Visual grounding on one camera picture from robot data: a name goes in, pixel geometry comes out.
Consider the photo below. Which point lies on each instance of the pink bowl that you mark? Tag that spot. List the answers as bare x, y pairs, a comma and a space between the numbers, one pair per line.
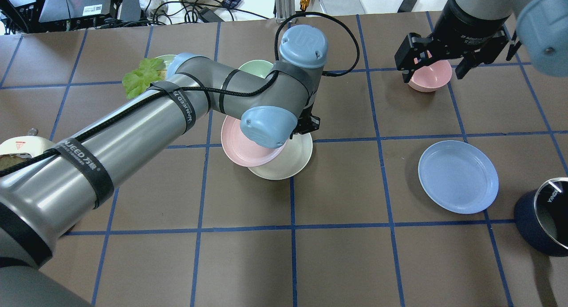
432, 78

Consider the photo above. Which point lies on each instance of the mint green bowl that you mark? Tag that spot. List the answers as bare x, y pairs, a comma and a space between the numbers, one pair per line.
258, 67

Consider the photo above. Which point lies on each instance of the dark blue saucepan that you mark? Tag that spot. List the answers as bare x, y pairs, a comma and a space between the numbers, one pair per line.
529, 228

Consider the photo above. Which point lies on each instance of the pink plate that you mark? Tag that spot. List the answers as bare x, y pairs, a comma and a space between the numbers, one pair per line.
241, 150

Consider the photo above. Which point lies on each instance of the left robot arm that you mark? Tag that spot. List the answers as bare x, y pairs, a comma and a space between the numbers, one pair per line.
43, 197

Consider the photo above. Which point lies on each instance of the green plate with food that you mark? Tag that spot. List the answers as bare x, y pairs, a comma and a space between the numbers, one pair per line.
164, 63

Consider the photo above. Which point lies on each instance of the bread slice in toaster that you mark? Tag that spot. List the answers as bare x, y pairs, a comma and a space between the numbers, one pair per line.
14, 161

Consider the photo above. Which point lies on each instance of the cream white toaster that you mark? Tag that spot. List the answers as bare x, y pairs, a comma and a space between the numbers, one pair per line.
26, 146

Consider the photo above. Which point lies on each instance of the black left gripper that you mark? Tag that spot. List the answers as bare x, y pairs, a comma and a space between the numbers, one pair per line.
309, 123

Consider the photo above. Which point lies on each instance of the blue plate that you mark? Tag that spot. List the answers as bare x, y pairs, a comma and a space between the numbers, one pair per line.
458, 177

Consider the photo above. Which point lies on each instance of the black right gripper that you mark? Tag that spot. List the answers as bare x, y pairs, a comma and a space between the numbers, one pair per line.
466, 23

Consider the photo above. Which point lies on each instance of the green lettuce leaf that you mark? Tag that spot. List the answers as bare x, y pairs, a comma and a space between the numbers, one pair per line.
138, 80

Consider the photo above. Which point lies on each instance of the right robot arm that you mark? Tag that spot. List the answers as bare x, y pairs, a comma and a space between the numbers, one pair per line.
476, 31

